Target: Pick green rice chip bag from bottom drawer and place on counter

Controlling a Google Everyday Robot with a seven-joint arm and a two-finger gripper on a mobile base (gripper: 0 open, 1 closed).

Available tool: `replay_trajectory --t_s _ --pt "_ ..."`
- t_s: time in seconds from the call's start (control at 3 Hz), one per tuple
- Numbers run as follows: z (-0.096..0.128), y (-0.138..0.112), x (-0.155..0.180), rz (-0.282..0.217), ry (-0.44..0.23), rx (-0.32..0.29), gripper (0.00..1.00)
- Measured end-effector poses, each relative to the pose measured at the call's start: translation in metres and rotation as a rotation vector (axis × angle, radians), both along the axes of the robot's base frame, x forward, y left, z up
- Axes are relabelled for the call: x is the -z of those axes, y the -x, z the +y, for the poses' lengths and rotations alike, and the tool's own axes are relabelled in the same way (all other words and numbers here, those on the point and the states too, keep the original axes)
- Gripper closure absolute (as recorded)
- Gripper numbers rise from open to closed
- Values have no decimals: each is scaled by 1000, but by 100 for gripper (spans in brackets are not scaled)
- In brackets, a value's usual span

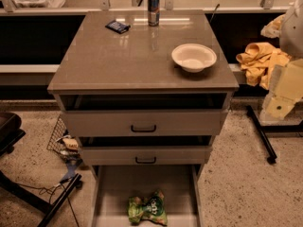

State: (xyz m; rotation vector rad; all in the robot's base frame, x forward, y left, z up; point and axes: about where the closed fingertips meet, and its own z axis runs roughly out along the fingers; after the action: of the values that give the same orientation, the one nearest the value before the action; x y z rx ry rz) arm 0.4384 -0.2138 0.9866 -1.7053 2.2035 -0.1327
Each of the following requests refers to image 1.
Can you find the grey drawer cabinet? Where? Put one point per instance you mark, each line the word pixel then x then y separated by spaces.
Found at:
pixel 100 61

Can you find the black chair seat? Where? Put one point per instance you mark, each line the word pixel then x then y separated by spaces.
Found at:
pixel 10 131

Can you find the green rice chip bag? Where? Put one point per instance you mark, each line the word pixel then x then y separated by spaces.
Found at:
pixel 152 209

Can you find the blue clamp tool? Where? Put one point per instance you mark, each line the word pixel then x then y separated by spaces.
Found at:
pixel 71 165

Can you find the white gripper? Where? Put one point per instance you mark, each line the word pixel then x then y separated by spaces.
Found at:
pixel 293 35

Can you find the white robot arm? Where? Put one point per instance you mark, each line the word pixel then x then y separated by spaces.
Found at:
pixel 291 35

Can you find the yellow crumpled cloth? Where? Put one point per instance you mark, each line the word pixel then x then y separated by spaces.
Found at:
pixel 258 62

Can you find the top grey drawer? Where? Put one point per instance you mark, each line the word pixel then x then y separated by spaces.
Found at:
pixel 144 114

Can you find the dark blue snack packet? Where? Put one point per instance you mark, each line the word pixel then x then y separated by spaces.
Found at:
pixel 117 27

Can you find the black stand leg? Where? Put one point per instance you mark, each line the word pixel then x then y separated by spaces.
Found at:
pixel 49 209
pixel 263 130

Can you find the bottom grey drawer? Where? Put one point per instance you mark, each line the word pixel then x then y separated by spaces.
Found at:
pixel 116 184

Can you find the blue silver drink can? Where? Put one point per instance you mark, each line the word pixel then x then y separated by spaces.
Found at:
pixel 153 12

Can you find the wire mesh basket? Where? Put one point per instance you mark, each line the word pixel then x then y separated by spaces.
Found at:
pixel 57 145

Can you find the white paper bowl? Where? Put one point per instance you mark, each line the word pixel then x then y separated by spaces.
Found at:
pixel 193 58

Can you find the grey drawer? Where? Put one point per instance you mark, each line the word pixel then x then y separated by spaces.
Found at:
pixel 145 150
pixel 116 184
pixel 144 114

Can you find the middle grey drawer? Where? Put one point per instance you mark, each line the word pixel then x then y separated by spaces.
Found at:
pixel 145 150

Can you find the black stand leg left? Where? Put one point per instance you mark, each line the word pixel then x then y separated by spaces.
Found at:
pixel 49 209

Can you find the black stand leg right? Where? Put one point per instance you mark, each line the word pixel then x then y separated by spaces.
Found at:
pixel 263 130

